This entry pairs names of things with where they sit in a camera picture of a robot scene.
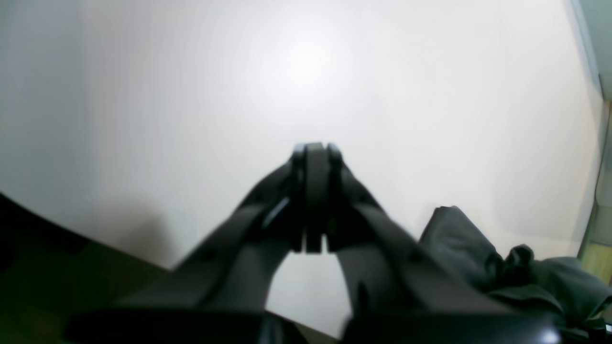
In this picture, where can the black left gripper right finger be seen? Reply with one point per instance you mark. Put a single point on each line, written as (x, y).
(399, 294)

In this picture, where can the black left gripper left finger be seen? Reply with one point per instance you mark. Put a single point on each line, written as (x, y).
(218, 294)

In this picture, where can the dark grey t-shirt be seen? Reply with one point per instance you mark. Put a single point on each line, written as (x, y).
(558, 287)

